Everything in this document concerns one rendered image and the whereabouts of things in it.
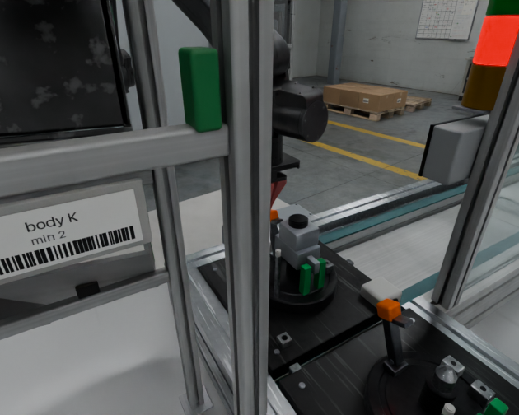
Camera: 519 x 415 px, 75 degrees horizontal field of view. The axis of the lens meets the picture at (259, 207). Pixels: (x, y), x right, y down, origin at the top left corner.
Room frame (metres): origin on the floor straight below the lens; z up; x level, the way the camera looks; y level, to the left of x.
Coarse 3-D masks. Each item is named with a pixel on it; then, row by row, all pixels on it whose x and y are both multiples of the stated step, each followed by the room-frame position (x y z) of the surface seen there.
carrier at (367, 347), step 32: (416, 320) 0.36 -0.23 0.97; (352, 352) 0.30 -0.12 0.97; (384, 352) 0.30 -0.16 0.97; (416, 352) 0.29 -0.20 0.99; (448, 352) 0.30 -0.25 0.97; (288, 384) 0.26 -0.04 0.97; (320, 384) 0.26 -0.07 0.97; (352, 384) 0.26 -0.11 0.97; (384, 384) 0.24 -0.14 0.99; (416, 384) 0.24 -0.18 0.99; (448, 384) 0.21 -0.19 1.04; (480, 384) 0.23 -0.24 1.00
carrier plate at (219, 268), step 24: (216, 264) 0.49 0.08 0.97; (336, 264) 0.49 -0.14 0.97; (216, 288) 0.43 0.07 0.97; (360, 288) 0.43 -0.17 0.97; (312, 312) 0.37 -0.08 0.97; (336, 312) 0.37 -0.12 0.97; (360, 312) 0.37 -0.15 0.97; (312, 336) 0.33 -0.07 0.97; (336, 336) 0.33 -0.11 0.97; (288, 360) 0.29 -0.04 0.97
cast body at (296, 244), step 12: (300, 216) 0.45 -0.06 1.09; (288, 228) 0.43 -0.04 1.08; (300, 228) 0.43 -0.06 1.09; (312, 228) 0.43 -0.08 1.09; (276, 240) 0.45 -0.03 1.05; (288, 240) 0.42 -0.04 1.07; (300, 240) 0.41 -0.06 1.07; (312, 240) 0.42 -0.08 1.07; (288, 252) 0.42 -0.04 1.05; (300, 252) 0.41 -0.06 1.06; (312, 252) 0.42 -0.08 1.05; (300, 264) 0.40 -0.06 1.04; (312, 264) 0.40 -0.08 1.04
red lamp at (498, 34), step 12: (492, 24) 0.43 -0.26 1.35; (504, 24) 0.42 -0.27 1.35; (516, 24) 0.41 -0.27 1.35; (480, 36) 0.44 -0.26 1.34; (492, 36) 0.42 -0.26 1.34; (504, 36) 0.41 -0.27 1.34; (516, 36) 0.41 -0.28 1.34; (480, 48) 0.43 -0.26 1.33; (492, 48) 0.42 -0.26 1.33; (504, 48) 0.41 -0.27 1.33; (480, 60) 0.43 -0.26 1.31; (492, 60) 0.42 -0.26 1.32; (504, 60) 0.41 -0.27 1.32
